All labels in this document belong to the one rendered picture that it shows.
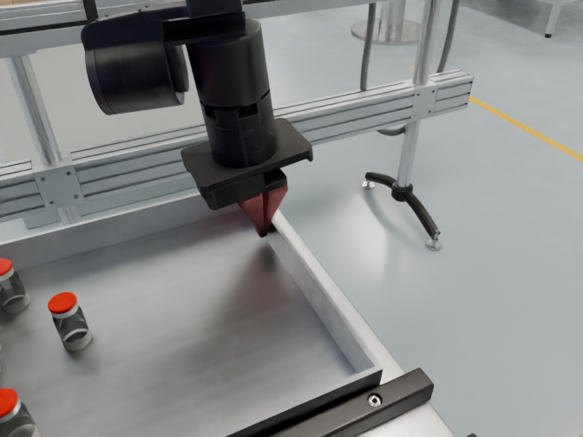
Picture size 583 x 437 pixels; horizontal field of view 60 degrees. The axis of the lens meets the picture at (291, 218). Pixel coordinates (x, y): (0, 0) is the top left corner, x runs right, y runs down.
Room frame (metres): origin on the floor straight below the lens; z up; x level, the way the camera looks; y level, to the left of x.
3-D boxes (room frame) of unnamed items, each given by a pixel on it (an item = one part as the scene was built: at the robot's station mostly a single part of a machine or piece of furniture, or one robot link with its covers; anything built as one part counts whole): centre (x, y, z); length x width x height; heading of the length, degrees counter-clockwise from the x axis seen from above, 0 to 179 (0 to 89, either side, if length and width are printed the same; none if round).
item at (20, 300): (0.30, 0.24, 0.90); 0.02 x 0.02 x 0.05
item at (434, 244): (1.60, -0.43, 0.07); 0.50 x 0.08 x 0.14; 26
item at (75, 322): (0.26, 0.17, 0.90); 0.02 x 0.02 x 0.04
